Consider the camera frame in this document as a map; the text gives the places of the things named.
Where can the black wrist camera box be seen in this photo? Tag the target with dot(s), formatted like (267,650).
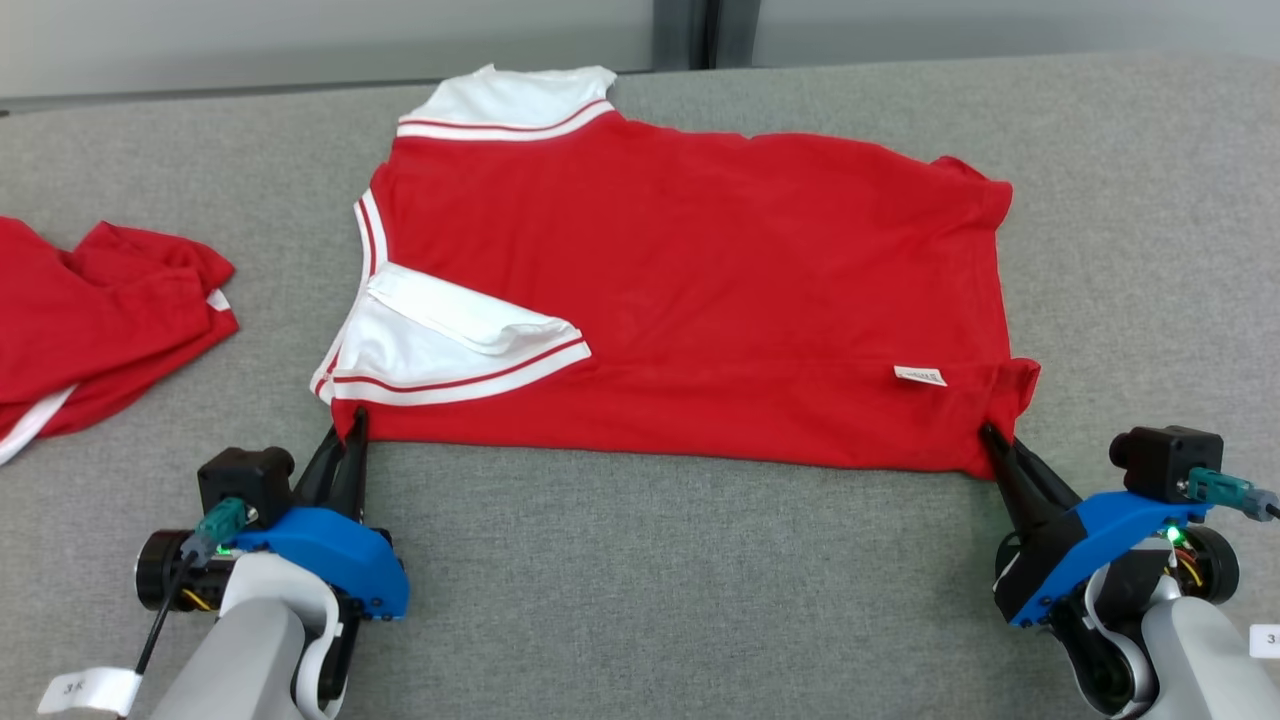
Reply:
(1165,460)
(245,480)

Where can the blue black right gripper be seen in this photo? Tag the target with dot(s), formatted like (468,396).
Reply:
(1090,530)

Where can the red shorts with white stripe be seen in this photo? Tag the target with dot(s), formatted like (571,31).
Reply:
(90,320)

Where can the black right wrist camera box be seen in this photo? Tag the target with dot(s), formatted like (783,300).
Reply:
(1165,460)

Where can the teal camera connector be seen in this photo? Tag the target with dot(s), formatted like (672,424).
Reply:
(1225,490)
(215,525)

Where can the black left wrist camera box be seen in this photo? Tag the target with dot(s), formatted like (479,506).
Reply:
(245,480)

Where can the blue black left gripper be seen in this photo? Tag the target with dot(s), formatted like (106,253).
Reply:
(340,560)

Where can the grey metal partition post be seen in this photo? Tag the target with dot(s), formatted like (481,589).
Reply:
(705,30)

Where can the teal right camera connector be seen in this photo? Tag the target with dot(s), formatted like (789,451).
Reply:
(1225,490)

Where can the teal left camera connector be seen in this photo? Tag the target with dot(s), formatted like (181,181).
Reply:
(215,525)

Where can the red jersey with white sleeves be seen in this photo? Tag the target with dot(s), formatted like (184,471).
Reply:
(700,300)

